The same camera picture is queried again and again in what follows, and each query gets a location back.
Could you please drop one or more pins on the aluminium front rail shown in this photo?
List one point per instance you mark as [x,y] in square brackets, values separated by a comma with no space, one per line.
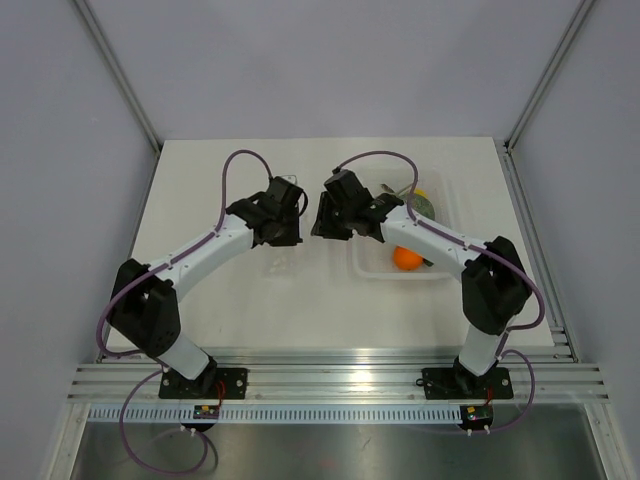
[293,381]

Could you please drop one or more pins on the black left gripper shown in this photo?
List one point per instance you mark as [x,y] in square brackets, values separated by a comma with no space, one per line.
[293,237]

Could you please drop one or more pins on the left aluminium frame post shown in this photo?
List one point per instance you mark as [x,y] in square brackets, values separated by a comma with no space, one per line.
[89,19]

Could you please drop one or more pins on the green netted melon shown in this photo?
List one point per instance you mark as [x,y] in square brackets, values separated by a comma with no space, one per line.
[422,205]

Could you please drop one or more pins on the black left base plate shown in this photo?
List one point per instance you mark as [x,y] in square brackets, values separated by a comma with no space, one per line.
[228,383]

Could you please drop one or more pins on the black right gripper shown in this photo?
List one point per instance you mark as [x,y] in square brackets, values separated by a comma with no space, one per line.
[324,225]

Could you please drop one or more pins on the orange fruit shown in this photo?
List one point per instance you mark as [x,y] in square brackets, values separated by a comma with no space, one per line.
[406,260]

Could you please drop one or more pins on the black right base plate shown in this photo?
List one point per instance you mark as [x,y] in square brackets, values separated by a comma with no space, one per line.
[449,383]

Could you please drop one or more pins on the white perforated plastic basket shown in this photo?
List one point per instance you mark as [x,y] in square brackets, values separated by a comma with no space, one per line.
[372,260]

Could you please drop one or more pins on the clear zip top bag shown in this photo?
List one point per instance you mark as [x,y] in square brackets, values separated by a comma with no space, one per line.
[288,260]

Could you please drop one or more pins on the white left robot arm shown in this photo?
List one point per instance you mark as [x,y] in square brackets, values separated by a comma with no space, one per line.
[146,297]

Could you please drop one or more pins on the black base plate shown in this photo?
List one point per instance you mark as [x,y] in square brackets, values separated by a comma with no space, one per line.
[228,383]
[449,383]

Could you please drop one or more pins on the white slotted cable duct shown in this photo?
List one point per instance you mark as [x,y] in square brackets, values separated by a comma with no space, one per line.
[422,414]

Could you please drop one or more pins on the aluminium frame post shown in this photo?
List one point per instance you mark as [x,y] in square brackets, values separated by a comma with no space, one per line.
[551,70]
[89,19]

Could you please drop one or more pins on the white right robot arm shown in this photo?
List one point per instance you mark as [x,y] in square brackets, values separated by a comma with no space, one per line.
[494,287]

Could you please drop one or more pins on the right aluminium frame post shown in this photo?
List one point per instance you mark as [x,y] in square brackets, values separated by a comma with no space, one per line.
[551,70]

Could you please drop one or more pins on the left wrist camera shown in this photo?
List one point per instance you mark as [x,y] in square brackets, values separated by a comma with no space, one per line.
[290,178]

